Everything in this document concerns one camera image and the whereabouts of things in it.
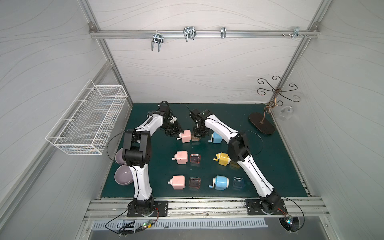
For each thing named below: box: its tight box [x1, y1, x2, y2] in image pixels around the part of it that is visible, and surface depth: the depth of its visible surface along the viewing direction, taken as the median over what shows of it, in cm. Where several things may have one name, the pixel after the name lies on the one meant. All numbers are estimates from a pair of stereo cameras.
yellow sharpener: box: [213, 152, 231, 167], surface depth 87 cm
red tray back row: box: [191, 135, 200, 142], surface depth 100 cm
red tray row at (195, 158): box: [190, 153, 201, 164], surface depth 92 cm
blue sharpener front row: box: [208, 175, 229, 191], surface depth 77 cm
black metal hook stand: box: [249, 75, 301, 135], surface depth 90 cm
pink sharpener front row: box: [167, 175, 186, 190], surface depth 78 cm
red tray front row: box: [188, 177, 201, 190], surface depth 83 cm
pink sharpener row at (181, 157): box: [172, 151, 188, 165], surface depth 87 cm
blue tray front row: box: [233, 177, 245, 189], surface depth 84 cm
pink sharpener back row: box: [176, 129, 192, 143], surface depth 97 cm
